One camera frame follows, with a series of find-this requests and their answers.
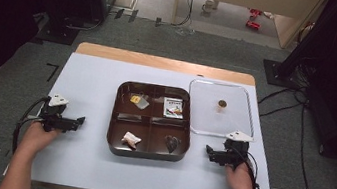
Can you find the brown divided tray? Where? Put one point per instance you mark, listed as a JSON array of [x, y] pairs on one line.
[[151, 124]]

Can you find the person's left hand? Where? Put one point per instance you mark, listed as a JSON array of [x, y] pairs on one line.
[[35, 138]]

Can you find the white cup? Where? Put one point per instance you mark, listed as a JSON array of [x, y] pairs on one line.
[[208, 6]]

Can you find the person's right hand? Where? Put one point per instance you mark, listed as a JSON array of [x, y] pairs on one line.
[[239, 181]]

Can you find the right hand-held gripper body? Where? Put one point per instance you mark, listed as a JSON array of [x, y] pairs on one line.
[[232, 153]]

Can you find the yellow and clear packet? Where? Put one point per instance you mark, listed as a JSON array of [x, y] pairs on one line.
[[139, 101]]

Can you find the white packet with colourful print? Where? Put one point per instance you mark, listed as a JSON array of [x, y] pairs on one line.
[[173, 108]]

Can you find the red object on floor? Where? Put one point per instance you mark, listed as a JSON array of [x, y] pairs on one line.
[[253, 25], [255, 12]]

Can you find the black stand base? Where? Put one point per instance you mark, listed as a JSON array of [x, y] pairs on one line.
[[57, 32]]

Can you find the black metal stand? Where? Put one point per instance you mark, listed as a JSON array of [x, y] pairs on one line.
[[302, 43]]

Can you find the white table sheet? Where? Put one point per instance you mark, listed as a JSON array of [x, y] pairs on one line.
[[80, 152]]

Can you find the crumpled dark wrapper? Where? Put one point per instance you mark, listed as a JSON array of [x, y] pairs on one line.
[[172, 143]]

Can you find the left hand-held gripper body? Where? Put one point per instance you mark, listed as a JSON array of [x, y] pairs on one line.
[[51, 120]]

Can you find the transparent tray lid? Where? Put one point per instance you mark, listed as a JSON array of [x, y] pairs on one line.
[[220, 119]]

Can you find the crumpled white wrapper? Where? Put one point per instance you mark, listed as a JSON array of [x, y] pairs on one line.
[[131, 139]]

